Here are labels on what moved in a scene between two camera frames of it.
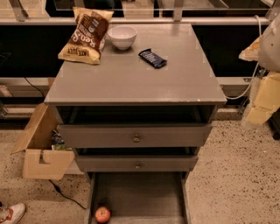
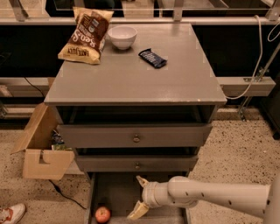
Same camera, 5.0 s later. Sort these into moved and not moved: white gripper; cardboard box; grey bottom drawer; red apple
Moved: white gripper
Not moved: red apple; grey bottom drawer; cardboard box
